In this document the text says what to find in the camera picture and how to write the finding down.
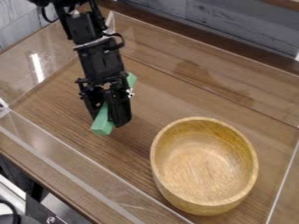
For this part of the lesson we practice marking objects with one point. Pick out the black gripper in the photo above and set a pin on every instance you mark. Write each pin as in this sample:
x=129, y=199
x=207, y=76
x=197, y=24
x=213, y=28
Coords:
x=104, y=82

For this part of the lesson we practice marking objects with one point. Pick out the black metal table frame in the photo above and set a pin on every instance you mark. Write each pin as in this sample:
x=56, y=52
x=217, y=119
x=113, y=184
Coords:
x=24, y=197

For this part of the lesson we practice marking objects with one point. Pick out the clear acrylic corner bracket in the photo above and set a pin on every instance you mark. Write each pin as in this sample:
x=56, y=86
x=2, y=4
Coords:
x=110, y=23

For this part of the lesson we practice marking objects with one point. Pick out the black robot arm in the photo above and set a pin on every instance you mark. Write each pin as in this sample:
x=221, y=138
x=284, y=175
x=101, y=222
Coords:
x=80, y=18

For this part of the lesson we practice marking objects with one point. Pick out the clear acrylic tray wall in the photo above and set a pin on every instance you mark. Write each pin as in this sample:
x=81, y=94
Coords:
x=186, y=78

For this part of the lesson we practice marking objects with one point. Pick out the brown wooden bowl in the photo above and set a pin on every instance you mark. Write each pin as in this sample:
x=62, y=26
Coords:
x=204, y=165

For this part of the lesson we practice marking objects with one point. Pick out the green rectangular block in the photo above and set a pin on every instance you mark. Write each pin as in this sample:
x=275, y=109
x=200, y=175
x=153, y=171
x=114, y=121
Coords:
x=101, y=125

